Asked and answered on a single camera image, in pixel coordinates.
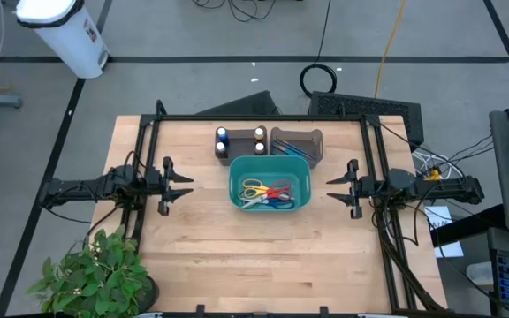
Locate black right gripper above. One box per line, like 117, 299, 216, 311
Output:
325, 158, 376, 220

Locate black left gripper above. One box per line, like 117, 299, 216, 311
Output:
143, 155, 195, 217

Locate blue handled scissors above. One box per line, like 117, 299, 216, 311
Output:
262, 197, 296, 211

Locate red handled scissors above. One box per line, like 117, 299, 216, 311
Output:
240, 179, 292, 209

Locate teal plastic bin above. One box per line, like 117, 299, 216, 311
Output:
228, 155, 313, 213

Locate yellow handled scissors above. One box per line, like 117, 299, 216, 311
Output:
241, 178, 270, 200

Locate black perforated case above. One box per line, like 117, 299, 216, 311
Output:
307, 90, 426, 153

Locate black slanted panel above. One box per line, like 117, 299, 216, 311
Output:
195, 89, 282, 117

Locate green potted plant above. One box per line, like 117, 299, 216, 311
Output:
27, 224, 161, 318

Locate white paper sheet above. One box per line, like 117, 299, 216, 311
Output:
422, 204, 465, 260

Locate white rounded desk object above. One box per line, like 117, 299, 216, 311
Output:
465, 261, 497, 288

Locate white trash bin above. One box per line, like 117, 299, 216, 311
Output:
15, 0, 110, 80

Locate black left wrist camera cable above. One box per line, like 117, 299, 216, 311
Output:
123, 149, 149, 178

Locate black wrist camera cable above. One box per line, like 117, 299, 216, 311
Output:
371, 196, 422, 247
123, 149, 149, 178

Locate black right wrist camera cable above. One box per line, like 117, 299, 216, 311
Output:
371, 196, 422, 247

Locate black aluminium table frame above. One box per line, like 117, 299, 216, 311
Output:
119, 99, 450, 318

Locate black coiled cable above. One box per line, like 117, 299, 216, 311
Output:
299, 0, 339, 100

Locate yellow cable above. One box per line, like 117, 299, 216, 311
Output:
372, 0, 409, 100

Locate black floor cable bundle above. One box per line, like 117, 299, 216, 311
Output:
191, 0, 278, 23

